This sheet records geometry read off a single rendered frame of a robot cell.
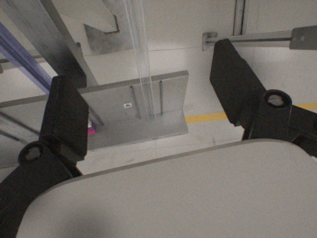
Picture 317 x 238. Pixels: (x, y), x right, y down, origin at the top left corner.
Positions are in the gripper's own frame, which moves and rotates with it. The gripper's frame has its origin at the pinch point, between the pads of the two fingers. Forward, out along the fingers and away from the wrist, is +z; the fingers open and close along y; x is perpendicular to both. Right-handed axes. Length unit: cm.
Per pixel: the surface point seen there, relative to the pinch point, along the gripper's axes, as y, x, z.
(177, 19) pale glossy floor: 21, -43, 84
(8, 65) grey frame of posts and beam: -30.8, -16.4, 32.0
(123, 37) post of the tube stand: -8, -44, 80
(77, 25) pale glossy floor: -29, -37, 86
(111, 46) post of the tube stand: -15, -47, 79
